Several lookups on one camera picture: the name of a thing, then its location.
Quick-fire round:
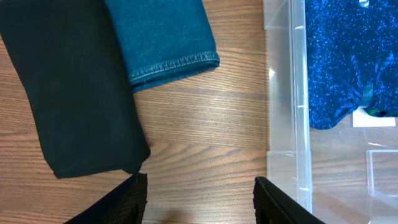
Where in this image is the folded blue denim cloth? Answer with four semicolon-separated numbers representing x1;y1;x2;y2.
105;0;220;92

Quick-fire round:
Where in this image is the folded black cloth left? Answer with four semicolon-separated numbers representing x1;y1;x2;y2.
1;0;150;179

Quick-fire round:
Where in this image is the white label in container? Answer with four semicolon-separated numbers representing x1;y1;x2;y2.
353;108;396;128

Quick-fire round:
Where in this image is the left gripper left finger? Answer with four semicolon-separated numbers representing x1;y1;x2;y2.
65;173;148;224

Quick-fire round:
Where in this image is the clear plastic container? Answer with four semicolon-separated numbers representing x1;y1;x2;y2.
264;0;397;223

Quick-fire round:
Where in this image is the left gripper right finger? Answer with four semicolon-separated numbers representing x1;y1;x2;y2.
253;176;325;224

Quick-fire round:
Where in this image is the blue glitter cloth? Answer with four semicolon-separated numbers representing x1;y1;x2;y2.
305;0;397;129

